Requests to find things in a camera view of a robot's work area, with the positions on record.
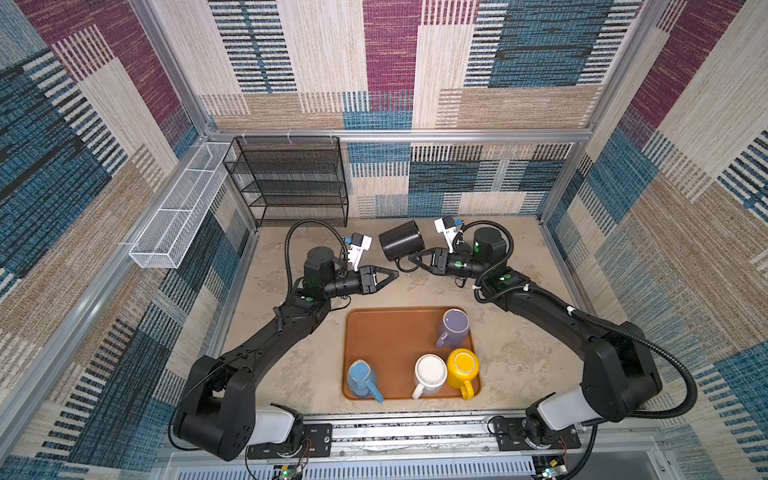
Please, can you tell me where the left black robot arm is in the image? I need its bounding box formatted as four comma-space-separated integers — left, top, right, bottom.
167, 232, 399, 461

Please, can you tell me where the white mug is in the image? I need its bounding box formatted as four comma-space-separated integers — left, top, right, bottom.
411, 354, 448, 400

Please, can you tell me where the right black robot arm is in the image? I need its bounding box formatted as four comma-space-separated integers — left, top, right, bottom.
403, 220, 698, 448

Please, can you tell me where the black wire shelf rack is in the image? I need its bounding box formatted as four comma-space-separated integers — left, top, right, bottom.
223, 136, 349, 227

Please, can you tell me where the purple mug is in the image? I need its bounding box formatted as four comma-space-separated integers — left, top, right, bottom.
435, 308, 470, 348

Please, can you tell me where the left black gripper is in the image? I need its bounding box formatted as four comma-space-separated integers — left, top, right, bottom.
321, 267, 396, 302

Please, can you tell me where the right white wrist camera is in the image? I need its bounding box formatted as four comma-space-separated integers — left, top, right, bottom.
434, 216, 463, 253

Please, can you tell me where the white wire mesh basket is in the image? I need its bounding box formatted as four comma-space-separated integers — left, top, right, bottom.
129, 142, 228, 269

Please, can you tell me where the brown plastic tray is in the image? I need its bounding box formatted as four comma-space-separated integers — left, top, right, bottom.
342, 306, 455, 401

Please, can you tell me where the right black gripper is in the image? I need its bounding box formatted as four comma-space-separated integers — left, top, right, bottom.
408, 246, 487, 279

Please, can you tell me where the blue mug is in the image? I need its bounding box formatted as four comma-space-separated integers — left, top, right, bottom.
346, 359, 384, 403

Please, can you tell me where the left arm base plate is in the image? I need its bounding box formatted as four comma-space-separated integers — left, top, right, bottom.
246, 423, 333, 460

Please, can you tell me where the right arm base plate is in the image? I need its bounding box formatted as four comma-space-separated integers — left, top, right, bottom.
486, 415, 582, 452

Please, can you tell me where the black mug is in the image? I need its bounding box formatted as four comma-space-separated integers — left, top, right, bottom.
379, 220, 425, 273

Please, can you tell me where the yellow mug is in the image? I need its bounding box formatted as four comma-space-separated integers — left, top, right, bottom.
446, 348, 479, 400

